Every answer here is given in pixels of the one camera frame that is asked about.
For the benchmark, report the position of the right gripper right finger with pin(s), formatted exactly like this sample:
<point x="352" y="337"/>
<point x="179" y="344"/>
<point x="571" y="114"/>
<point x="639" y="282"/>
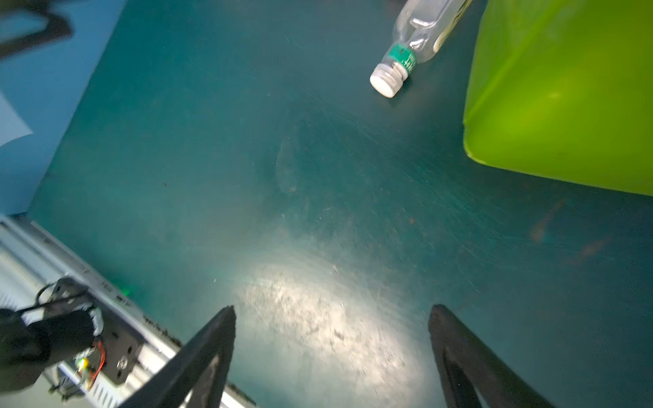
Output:
<point x="470" y="372"/>

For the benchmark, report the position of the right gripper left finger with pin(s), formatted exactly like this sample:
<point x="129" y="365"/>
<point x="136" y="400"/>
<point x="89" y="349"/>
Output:
<point x="197" y="375"/>

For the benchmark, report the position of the green trash bin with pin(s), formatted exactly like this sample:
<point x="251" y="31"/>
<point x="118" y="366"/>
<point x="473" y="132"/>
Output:
<point x="563" y="90"/>

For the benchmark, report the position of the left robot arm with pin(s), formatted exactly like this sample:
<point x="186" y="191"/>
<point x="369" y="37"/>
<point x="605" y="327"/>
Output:
<point x="28" y="349"/>

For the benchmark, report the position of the clear bottle green cap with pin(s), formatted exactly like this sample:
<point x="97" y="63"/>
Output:
<point x="420" y="31"/>

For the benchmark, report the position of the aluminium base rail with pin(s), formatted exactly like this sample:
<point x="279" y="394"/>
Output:
<point x="131" y="347"/>

